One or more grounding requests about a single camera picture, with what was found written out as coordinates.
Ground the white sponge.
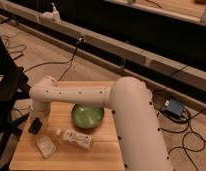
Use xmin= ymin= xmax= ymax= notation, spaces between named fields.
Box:
xmin=36 ymin=136 xmax=56 ymax=158

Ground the black cable on floor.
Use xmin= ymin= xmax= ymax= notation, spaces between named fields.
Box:
xmin=2 ymin=35 xmax=86 ymax=82

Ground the white plastic bottle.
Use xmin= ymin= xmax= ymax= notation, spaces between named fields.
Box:
xmin=56 ymin=129 xmax=93 ymax=150

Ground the black cable right floor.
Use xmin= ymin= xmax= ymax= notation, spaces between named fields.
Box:
xmin=152 ymin=91 xmax=206 ymax=171

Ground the white object on ledge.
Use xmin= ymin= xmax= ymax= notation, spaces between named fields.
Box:
xmin=41 ymin=4 xmax=61 ymax=22

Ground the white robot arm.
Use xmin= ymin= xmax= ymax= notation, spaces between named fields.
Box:
xmin=29 ymin=76 xmax=174 ymax=171

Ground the green bowl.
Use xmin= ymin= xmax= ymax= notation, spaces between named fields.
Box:
xmin=71 ymin=104 xmax=104 ymax=129

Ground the blue power box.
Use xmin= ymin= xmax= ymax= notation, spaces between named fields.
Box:
xmin=165 ymin=98 xmax=184 ymax=118

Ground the black tripod stand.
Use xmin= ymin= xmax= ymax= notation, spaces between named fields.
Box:
xmin=0 ymin=36 xmax=30 ymax=159

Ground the black eraser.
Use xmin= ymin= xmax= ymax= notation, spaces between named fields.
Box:
xmin=28 ymin=118 xmax=42 ymax=135

